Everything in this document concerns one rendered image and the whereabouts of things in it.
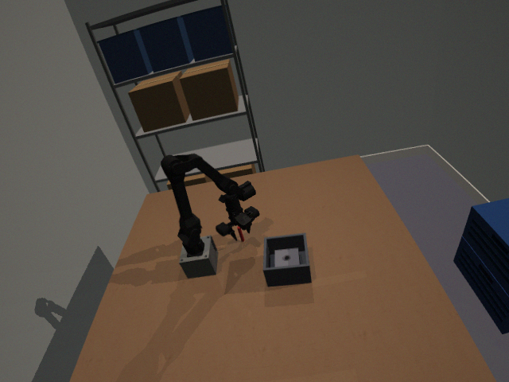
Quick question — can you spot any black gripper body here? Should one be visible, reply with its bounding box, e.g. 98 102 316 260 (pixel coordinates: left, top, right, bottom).
216 205 260 237

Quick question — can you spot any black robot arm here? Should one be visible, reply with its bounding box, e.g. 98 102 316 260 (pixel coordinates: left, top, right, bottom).
161 154 256 257

